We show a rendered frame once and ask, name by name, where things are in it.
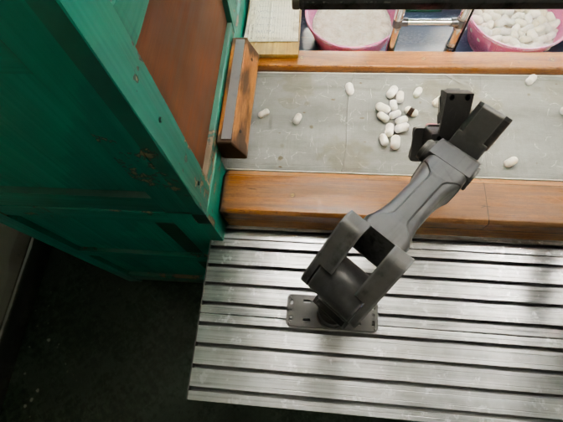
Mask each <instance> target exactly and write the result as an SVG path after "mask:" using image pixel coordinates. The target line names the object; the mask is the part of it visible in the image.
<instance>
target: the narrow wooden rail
mask: <svg viewBox="0 0 563 422"><path fill-rule="evenodd" d="M258 72H325V73H396V74H465V75H563V52H445V51H332V50H299V52H298V58H259V64H258Z"/></svg>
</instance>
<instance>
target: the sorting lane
mask: <svg viewBox="0 0 563 422"><path fill-rule="evenodd" d="M529 76H530V75H465V74H396V73H325V72H257V79H256V91H255V97H254V103H253V107H252V115H251V128H250V137H249V144H248V154H247V158H246V159H242V158H228V163H227V172H228V171H229V170H237V171H262V172H310V173H334V174H358V175H382V176H407V177H411V176H412V175H413V173H414V172H415V170H416V169H417V168H418V166H419V165H420V163H421V162H412V161H411V160H410V159H409V158H408V156H409V150H410V148H411V141H412V131H413V128H414V127H415V126H416V127H426V124H427V123H433V124H437V114H438V107H434V106H433V105H432V102H433V101H434V100H435V99H436V98H437V97H438V96H439V95H441V90H445V89H446V88H460V90H469V91H471V92H472V93H474V97H473V103H472V107H471V111H470V114H471V113H472V111H473V110H474V108H475V107H476V106H477V105H478V103H479V102H480V101H482V102H485V103H486V104H489V105H490V106H492V107H493V108H494V109H495V110H497V111H499V112H503V114H504V115H506V116H507V117H510V118H511V119H512V120H513V121H512V122H511V123H510V125H509V126H508V127H507V128H506V129H505V131H504V132H503V133H502V134H501V135H500V137H499V138H498V139H497V140H496V142H495V143H494V144H493V145H492V146H491V147H490V148H489V149H488V150H487V151H486V152H484V153H483V155H482V156H481V157H480V158H479V159H478V161H479V162H481V163H482V164H481V165H480V166H479V168H480V169H481V170H480V172H479V173H478V174H477V176H476V177H475V178H479V179H503V180H527V181H551V182H563V115H562V114H561V113H560V108H561V107H563V75H537V80H536V81H535V82H534V83H533V84H532V85H526V84H525V81H526V79H528V78H529ZM348 82H350V83H352V84H353V86H354V93H353V94H352V95H348V94H347V92H346V88H345V86H346V84H347V83H348ZM392 85H396V86H397V87H398V91H400V90H401V91H403V92H404V100H403V102H401V103H398V102H397V106H398V109H397V110H400V111H401V115H400V116H407V117H408V122H407V123H408V124H409V125H410V129H409V130H408V131H404V132H401V133H396V132H395V131H394V133H393V135H398V136H399V137H400V147H399V148H398V149H397V150H393V149H392V148H391V147H390V140H391V137H392V136H393V135H392V136H388V137H387V138H388V141H389V144H388V145H387V146H385V147H384V146H382V145H381V143H380V134H383V133H384V134H385V126H386V125H387V124H388V123H392V124H393V125H394V128H395V126H396V124H395V119H396V118H398V117H396V118H395V119H389V121H388V122H383V121H381V120H380V119H379V118H378V117H377V114H378V112H379V111H377V110H376V109H375V106H376V104H377V103H379V102H382V103H384V104H386V105H388V106H389V107H390V101H391V100H396V94H395V96H394V97H393V98H391V99H389V98H388V97H387V96H386V93H387V91H388V90H389V89H390V87H391V86H392ZM417 87H421V88H422V89H423V91H422V93H421V95H420V96H419V97H418V98H415V97H414V96H413V93H414V91H415V90H416V88H417ZM407 106H411V107H413V108H415V109H416V110H418V115H417V116H416V117H411V116H408V115H407V114H406V113H405V108H406V107H407ZM264 109H268V110H269V112H270V113H269V115H268V116H265V117H264V118H260V117H259V116H258V113H259V112H260V111H263V110H264ZM297 113H300V114H302V119H301V120H300V122H299V124H294V123H293V119H294V117H295V115H296V114H297ZM400 116H399V117H400ZM510 157H517V158H518V159H519V160H518V162H517V163H516V164H515V165H513V166H512V167H505V166H504V161H505V160H507V159H509V158H510Z"/></svg>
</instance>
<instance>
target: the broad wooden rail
mask: <svg viewBox="0 0 563 422"><path fill-rule="evenodd" d="M410 181H411V177H407V176H382V175H358V174H334V173H310V172H262V171H237V170H229V171H228V172H227V173H226V174H225V175H224V179H223V185H222V191H221V197H220V207H219V211H220V213H221V214H222V216H223V218H224V220H225V222H226V223H227V224H228V225H238V226H256V227H273V228H291V229H325V230H334V229H335V228H336V226H337V225H338V223H339V222H340V221H341V219H342V218H343V217H344V216H345V215H346V214H347V213H348V212H350V211H351V210H353V211H354V212H355V213H356V214H357V215H359V216H360V217H361V218H362V219H363V218H364V217H365V216H367V215H368V214H372V213H374V212H376V211H378V210H379V209H381V208H383V207H384V206H385V205H386V204H387V203H389V202H390V201H391V200H392V199H393V198H394V197H395V196H396V195H397V194H398V193H399V192H400V191H401V190H402V189H403V188H404V187H405V186H406V185H407V184H408V183H409V182H410ZM416 234H434V235H451V236H470V237H488V238H506V239H541V240H559V241H563V182H551V181H527V180H503V179H479V178H474V179H473V180H472V181H471V182H470V183H469V184H468V185H467V188H466V189H464V190H463V191H462V190H461V189H460V190H459V192H458V193H457V194H456V195H455V196H454V197H453V198H452V199H451V200H450V201H449V202H448V203H447V204H446V205H443V206H441V207H440V208H438V209H437V210H435V211H434V212H433V213H432V214H431V215H430V216H429V217H428V218H427V219H426V221H425V222H424V223H423V224H422V225H421V227H420V228H419V229H418V230H417V231H416Z"/></svg>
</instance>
